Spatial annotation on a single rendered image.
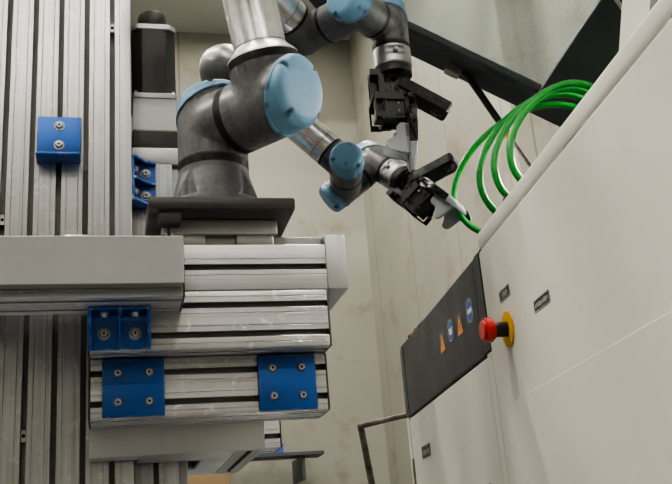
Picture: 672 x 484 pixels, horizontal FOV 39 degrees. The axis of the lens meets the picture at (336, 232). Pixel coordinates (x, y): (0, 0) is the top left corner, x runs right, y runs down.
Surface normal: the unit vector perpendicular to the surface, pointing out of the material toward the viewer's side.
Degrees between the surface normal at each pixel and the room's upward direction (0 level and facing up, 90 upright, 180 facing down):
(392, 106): 90
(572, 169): 90
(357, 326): 90
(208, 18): 180
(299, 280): 90
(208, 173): 72
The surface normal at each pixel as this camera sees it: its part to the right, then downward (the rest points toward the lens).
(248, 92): -0.58, 0.02
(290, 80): 0.81, -0.13
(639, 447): -0.99, 0.04
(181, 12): 0.07, 0.94
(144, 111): 0.22, -0.33
